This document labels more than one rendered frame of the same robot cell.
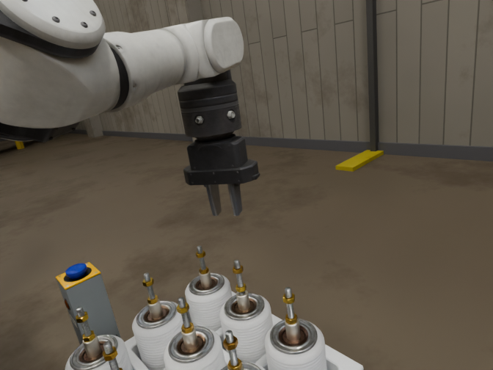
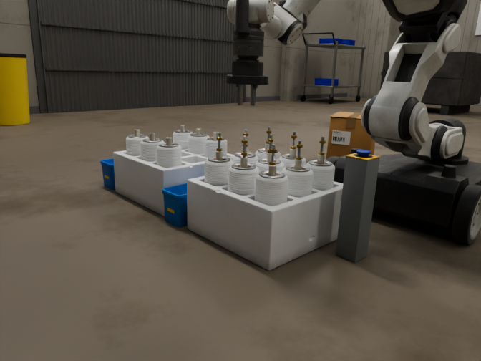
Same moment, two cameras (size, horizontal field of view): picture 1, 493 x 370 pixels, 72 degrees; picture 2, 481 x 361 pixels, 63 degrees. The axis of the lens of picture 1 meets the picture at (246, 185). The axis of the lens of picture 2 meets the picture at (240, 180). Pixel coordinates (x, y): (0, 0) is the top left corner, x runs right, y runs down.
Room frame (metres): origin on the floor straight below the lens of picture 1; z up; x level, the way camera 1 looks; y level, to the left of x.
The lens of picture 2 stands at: (1.72, -0.05, 0.55)
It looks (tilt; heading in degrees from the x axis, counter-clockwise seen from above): 16 degrees down; 176
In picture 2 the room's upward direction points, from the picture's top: 2 degrees clockwise
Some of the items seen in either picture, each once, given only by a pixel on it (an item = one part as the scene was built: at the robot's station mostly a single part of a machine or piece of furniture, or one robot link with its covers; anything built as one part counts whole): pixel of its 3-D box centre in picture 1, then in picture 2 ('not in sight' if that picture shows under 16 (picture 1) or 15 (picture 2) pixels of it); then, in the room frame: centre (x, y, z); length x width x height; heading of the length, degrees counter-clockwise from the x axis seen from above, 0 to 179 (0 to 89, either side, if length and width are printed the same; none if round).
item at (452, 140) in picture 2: not in sight; (429, 140); (0.14, 0.83, 0.28); 0.21 x 0.20 x 0.13; 132
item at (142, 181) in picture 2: not in sight; (177, 174); (0.05, -0.22, 0.09); 0.39 x 0.39 x 0.18; 41
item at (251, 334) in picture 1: (251, 345); (243, 194); (0.53, 0.04, 0.16); 0.10 x 0.10 x 0.18
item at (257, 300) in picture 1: (243, 306); (243, 166); (0.53, 0.04, 0.25); 0.08 x 0.08 x 0.01
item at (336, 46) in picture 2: not in sight; (332, 69); (-5.38, 1.94, 0.56); 1.24 x 0.69 x 1.11; 130
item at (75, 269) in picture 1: (77, 271); (363, 153); (0.63, 0.37, 0.32); 0.04 x 0.04 x 0.02
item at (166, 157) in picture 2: not in sight; (169, 168); (0.21, -0.23, 0.16); 0.10 x 0.10 x 0.18
